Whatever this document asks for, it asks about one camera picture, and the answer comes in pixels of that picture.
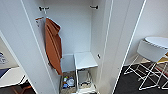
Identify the white wardrobe door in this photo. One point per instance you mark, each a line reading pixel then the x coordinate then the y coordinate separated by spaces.
pixel 20 36
pixel 123 36

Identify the white wardrobe cabinet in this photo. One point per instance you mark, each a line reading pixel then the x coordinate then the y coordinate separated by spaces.
pixel 76 30

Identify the orange hooded garment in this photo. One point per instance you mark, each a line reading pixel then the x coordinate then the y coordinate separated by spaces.
pixel 53 43

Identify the bottle with yellow green cap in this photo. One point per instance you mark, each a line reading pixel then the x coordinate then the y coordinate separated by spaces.
pixel 65 79

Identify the white plastic bottle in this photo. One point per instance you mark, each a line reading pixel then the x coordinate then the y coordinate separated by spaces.
pixel 70 82

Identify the black wardrobe hook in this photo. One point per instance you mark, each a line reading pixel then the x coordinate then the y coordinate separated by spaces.
pixel 41 8
pixel 94 7

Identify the blue capped bottle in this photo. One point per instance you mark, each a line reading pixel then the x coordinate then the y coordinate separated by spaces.
pixel 65 85

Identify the woven wicker basket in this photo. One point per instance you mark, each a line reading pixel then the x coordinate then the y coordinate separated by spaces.
pixel 62 89

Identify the white plastic hanger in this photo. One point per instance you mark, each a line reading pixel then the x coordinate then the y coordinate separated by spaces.
pixel 46 15

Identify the round white table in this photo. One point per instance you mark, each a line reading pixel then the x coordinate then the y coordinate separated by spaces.
pixel 159 41

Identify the small black wall hook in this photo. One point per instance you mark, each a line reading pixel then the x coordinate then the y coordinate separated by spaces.
pixel 98 56

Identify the orange folding table frame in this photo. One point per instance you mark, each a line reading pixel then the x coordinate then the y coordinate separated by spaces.
pixel 20 89

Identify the wall sign with blue print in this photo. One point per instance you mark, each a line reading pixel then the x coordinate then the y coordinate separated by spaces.
pixel 1 57

